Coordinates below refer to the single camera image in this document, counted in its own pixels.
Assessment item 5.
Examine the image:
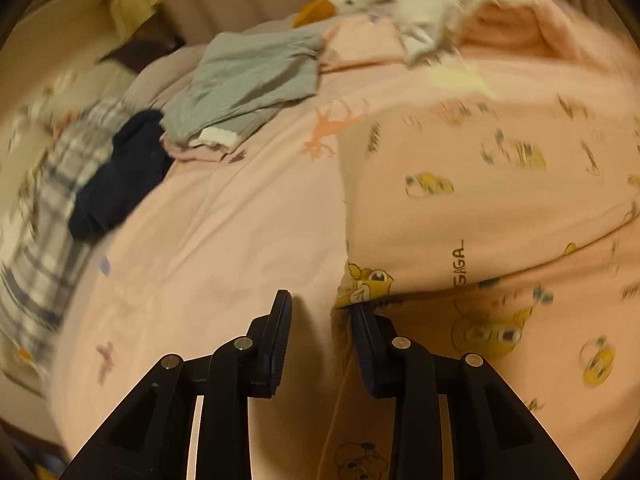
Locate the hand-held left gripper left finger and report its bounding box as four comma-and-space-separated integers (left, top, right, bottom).
60, 289, 293, 480

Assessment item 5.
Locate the dark navy garment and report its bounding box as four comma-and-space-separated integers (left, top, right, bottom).
67, 109, 176, 243

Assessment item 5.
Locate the pink duck print garment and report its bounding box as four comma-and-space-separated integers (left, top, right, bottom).
320, 55, 640, 480

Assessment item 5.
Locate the grey garment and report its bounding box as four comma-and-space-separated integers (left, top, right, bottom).
161, 30, 326, 152

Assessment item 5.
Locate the small pink garment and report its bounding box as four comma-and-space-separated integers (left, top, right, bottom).
164, 135, 243, 164

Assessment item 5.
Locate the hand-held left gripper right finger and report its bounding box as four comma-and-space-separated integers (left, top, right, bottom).
347, 304, 581, 480

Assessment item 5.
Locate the dark brown object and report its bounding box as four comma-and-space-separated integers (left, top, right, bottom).
97, 34, 187, 77

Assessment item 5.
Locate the taupe bed sheet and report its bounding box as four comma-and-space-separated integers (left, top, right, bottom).
122, 44, 213, 108

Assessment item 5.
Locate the pink deer print blanket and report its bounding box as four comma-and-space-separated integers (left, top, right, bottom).
47, 12, 626, 480

